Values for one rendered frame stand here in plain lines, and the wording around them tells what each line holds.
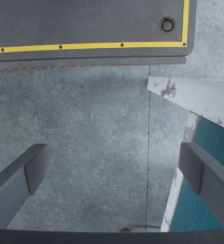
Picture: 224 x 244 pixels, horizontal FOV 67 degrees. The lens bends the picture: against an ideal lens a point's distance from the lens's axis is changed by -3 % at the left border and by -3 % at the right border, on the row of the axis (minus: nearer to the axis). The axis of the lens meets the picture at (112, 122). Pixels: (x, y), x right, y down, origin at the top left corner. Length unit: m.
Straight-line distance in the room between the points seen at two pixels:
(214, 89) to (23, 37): 0.46
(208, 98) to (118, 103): 0.58
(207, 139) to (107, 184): 0.77
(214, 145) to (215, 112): 0.04
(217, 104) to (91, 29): 0.36
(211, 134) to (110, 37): 0.34
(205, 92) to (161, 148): 0.65
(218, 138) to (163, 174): 0.75
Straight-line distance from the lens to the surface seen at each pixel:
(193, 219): 0.30
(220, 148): 0.24
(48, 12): 0.53
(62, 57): 0.50
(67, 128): 0.87
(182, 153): 0.17
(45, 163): 0.17
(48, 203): 1.13
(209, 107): 0.27
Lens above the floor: 0.80
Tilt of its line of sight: 75 degrees down
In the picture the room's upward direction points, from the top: 175 degrees counter-clockwise
